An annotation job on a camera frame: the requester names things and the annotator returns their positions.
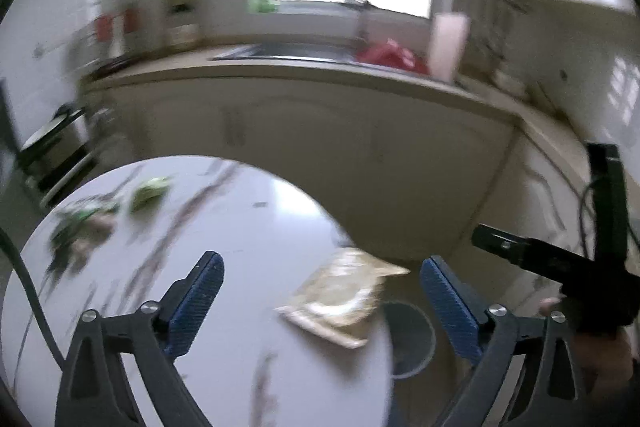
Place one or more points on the red plastic bag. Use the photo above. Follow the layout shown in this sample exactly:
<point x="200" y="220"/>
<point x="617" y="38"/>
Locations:
<point x="390" y="56"/>

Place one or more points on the cream kitchen cabinets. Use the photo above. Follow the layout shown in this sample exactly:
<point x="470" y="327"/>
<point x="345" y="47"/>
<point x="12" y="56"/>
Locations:
<point x="350" y="147"/>

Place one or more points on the white storage cart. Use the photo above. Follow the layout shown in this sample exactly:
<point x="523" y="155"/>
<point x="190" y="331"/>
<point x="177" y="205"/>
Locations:
<point x="65" y="177"/>

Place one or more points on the beige translucent packet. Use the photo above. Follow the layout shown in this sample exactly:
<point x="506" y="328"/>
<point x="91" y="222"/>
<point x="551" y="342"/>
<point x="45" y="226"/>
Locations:
<point x="340" y="302"/>

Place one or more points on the person's right hand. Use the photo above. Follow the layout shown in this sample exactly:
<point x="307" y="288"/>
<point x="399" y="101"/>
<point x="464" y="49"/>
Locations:
<point x="605" y="362"/>

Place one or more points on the metal sink faucet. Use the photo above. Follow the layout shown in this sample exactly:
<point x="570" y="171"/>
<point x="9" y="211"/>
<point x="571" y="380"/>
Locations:
<point x="361" y="22"/>

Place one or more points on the white rice spoon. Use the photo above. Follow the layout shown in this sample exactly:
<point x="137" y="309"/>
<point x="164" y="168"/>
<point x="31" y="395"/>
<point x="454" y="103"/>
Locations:
<point x="119" y="42"/>

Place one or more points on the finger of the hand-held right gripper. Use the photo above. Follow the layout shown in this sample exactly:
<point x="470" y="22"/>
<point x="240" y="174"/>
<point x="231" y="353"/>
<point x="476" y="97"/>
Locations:
<point x="505" y="244"/>

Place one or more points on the clear hanging plastic bag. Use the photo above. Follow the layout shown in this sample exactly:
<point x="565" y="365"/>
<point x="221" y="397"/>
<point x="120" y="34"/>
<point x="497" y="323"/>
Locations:
<point x="107" y="132"/>

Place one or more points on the pale cutting board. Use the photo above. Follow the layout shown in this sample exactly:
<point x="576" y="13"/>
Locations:
<point x="447" y="47"/>

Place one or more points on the clear jar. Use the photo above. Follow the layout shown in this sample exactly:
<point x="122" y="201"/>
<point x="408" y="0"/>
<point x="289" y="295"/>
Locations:
<point x="181" y="32"/>

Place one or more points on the brown crumpled scrap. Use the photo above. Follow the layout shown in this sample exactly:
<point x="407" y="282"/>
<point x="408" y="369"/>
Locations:
<point x="102" y="224"/>

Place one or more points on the dark green packet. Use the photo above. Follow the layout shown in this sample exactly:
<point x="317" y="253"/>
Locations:
<point x="75" y="227"/>

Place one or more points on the black and silver rice cooker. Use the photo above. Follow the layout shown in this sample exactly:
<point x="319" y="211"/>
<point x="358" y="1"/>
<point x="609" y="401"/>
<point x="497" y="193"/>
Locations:
<point x="55" y="132"/>

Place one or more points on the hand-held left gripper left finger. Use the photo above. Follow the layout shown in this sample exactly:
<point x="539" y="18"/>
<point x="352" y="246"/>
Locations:
<point x="195" y="302"/>

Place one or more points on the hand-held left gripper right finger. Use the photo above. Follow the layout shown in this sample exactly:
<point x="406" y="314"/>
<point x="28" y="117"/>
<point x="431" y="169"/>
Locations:
<point x="452" y="307"/>

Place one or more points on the steel kitchen sink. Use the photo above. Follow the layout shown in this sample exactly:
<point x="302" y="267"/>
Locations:
<point x="285" y="52"/>

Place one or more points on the grey round trash bin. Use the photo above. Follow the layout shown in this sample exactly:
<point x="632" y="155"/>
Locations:
<point x="410" y="342"/>

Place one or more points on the metal wall rack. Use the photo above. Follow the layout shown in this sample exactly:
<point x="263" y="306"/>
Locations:
<point x="492" y="7"/>

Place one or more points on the red hanging utensil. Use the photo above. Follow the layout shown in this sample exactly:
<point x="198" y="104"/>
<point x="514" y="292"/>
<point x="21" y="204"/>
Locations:
<point x="130" y="19"/>
<point x="103" y="27"/>

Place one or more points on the light green packet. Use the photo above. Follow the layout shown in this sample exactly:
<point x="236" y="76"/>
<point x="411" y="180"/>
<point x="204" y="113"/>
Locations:
<point x="150" y="193"/>

